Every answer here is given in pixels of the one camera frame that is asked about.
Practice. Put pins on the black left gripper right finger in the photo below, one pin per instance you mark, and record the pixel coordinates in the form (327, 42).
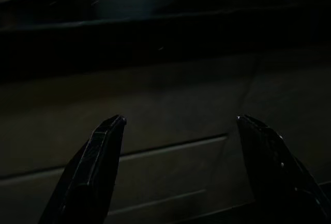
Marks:
(274, 177)

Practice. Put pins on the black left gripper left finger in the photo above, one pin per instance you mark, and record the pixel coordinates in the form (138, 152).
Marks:
(88, 172)

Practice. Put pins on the grey kitchen base cabinet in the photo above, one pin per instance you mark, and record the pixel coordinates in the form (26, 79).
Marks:
(175, 110)

